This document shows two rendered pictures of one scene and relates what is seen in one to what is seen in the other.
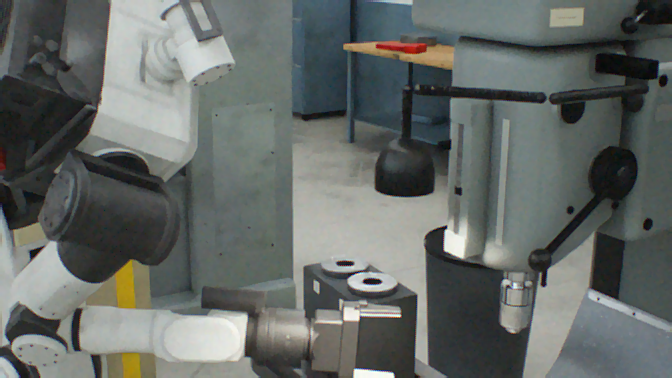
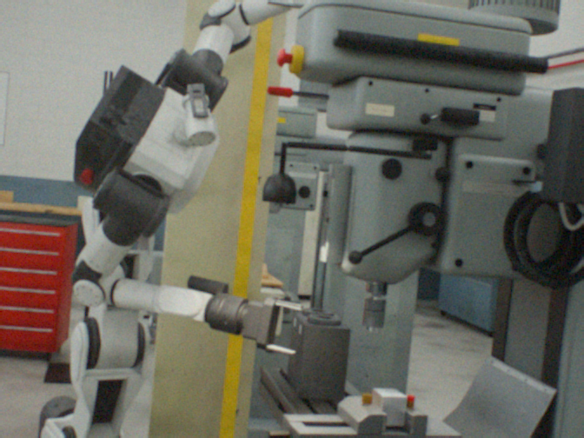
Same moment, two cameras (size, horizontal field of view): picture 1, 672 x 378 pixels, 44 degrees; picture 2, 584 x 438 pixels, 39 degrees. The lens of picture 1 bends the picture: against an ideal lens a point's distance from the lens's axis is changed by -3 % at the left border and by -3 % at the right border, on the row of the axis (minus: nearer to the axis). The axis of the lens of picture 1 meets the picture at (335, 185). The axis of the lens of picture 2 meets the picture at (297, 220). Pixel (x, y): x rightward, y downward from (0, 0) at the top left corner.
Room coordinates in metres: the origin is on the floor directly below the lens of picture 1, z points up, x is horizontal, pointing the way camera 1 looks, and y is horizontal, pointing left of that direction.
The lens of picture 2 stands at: (-0.61, -0.72, 1.51)
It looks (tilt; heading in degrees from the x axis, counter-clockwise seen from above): 3 degrees down; 20
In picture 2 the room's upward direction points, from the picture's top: 6 degrees clockwise
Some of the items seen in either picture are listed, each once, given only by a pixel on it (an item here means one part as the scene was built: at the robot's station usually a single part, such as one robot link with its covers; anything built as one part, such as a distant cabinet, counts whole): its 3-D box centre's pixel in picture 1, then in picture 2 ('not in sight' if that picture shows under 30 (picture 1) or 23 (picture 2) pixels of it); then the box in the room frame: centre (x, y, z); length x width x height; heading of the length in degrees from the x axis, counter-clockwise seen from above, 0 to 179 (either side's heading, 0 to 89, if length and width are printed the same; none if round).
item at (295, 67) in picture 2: not in sight; (295, 59); (1.02, -0.08, 1.76); 0.06 x 0.02 x 0.06; 34
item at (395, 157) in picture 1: (405, 163); (280, 187); (0.98, -0.08, 1.49); 0.07 x 0.07 x 0.06
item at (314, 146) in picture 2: (485, 94); (319, 146); (0.95, -0.17, 1.58); 0.17 x 0.01 x 0.01; 72
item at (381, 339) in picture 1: (357, 321); (317, 351); (1.46, -0.04, 1.06); 0.22 x 0.12 x 0.20; 29
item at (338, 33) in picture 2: not in sight; (442, 52); (1.04, -0.38, 1.79); 0.45 x 0.04 x 0.04; 124
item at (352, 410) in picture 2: not in sight; (361, 414); (0.99, -0.30, 1.05); 0.12 x 0.06 x 0.04; 37
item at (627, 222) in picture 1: (616, 134); (467, 214); (1.25, -0.43, 1.47); 0.24 x 0.19 x 0.26; 34
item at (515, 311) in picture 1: (515, 306); (374, 314); (1.14, -0.27, 1.23); 0.05 x 0.05 x 0.06
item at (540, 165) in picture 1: (530, 149); (387, 206); (1.15, -0.27, 1.47); 0.21 x 0.19 x 0.32; 34
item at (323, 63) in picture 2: not in sight; (408, 50); (1.15, -0.28, 1.81); 0.47 x 0.26 x 0.16; 124
